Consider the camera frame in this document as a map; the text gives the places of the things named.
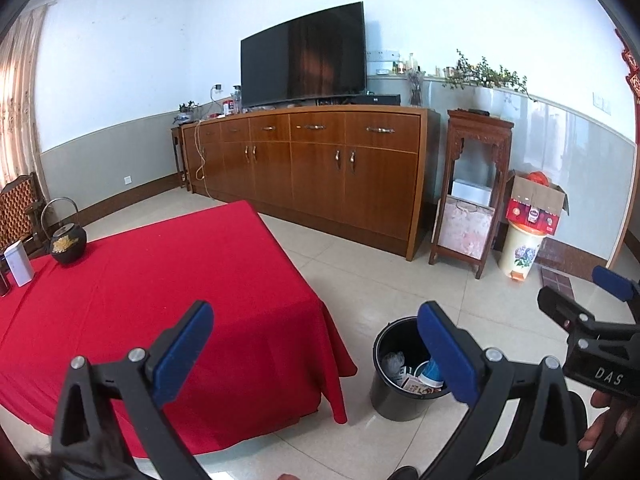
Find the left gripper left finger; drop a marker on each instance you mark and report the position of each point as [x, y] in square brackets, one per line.
[87, 441]

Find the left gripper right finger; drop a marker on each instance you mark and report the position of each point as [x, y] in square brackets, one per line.
[522, 420]

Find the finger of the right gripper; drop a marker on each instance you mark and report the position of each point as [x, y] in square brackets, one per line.
[570, 312]
[622, 288]

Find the white patterned wrapper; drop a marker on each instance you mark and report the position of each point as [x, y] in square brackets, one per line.
[394, 367]

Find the milk carton box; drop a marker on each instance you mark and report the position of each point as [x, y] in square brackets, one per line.
[414, 385]

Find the black trash bin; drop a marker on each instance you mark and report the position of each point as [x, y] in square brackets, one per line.
[387, 397]

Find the person's right hand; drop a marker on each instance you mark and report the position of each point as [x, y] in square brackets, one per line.
[593, 434]

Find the cream floral pedal bin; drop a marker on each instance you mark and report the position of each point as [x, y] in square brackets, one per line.
[519, 251]

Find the cardboard box red print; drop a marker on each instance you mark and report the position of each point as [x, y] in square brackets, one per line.
[535, 202]

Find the black shoe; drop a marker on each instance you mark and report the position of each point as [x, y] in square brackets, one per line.
[405, 473]

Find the pink floral bag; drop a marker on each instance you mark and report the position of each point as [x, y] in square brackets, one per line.
[465, 227]

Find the white box on stand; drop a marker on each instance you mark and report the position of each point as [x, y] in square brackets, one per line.
[471, 192]

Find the red tablecloth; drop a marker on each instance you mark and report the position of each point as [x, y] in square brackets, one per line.
[274, 355]

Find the black iron teapot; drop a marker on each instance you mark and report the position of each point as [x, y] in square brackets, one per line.
[68, 243]

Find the silver tin canister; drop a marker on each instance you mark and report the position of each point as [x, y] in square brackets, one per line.
[19, 264]

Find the red hanging ornament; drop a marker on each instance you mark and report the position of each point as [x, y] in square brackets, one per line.
[633, 66]

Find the carved wooden stand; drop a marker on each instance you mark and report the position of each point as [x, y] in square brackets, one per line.
[477, 159]

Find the carved wooden chair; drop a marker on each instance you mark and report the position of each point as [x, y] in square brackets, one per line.
[21, 206]

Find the wooden sideboard cabinet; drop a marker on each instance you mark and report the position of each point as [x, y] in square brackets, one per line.
[355, 171]

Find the green trailing plant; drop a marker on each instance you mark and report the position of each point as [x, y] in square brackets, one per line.
[481, 75]

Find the beige curtain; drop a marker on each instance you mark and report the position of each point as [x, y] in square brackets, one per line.
[20, 145]

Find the black set-top box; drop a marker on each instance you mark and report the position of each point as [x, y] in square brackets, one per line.
[376, 99]

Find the black flat television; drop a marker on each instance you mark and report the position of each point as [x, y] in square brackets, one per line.
[318, 55]

